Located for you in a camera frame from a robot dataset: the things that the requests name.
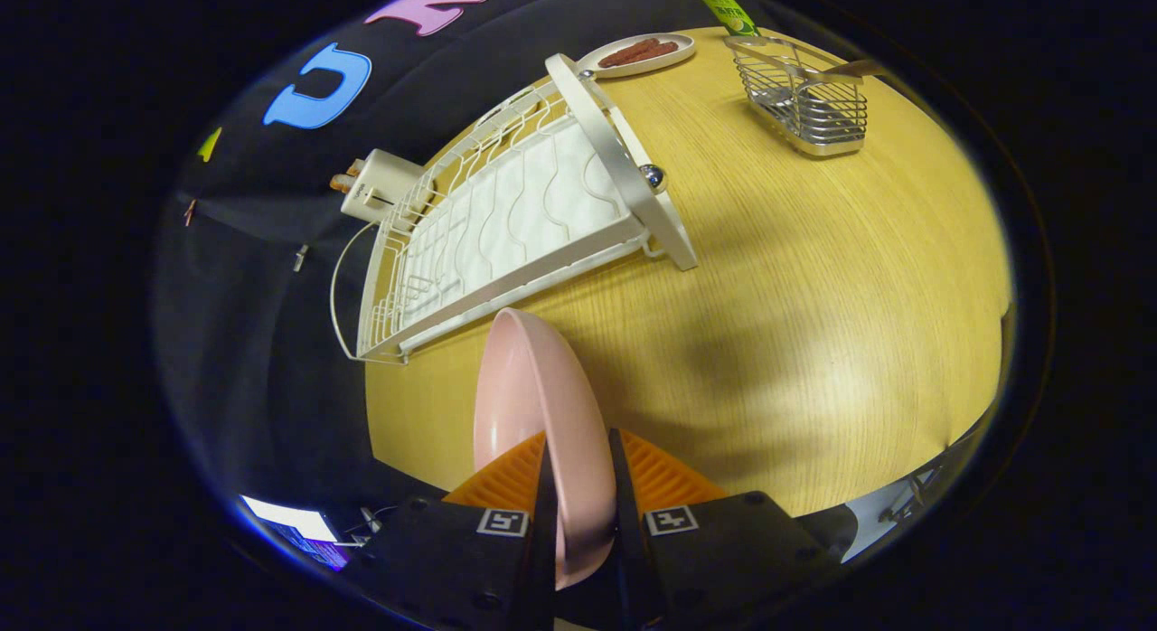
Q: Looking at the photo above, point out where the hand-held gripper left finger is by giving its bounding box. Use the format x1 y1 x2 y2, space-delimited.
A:
348 430 560 631

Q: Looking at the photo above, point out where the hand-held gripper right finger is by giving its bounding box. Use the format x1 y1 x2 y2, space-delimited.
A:
607 428 842 631

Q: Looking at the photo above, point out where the pink plate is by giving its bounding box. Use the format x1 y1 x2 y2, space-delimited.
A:
473 307 617 591

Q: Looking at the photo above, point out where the white wire dish rack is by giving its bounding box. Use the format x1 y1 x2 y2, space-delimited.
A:
330 52 699 365

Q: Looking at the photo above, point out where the metal wire basket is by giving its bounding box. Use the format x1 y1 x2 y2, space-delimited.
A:
723 34 882 157

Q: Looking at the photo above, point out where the metal spoon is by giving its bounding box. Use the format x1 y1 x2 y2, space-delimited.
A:
800 59 887 82

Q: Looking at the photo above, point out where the white oval dish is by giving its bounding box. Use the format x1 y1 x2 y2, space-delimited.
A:
576 33 697 79

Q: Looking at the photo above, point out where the computer monitor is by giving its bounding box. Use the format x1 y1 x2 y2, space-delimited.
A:
240 494 350 573

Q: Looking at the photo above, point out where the black backdrop cloth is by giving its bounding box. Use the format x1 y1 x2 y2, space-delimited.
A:
154 0 724 523

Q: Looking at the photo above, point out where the white toaster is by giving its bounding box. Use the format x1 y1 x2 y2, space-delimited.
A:
341 149 424 225

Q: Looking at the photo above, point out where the green drink bottle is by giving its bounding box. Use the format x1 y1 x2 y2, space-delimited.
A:
691 0 760 37

